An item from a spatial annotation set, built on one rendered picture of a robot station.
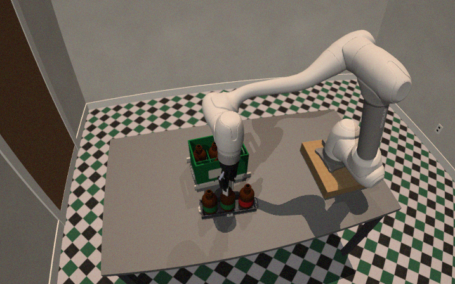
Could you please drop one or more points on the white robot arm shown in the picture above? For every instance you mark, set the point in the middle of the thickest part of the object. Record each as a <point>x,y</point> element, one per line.
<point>381,77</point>

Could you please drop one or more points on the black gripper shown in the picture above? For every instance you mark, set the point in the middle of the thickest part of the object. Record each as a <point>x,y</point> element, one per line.
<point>226,179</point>

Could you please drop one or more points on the green crate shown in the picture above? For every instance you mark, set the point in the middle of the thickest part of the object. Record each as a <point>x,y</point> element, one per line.
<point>208,170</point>

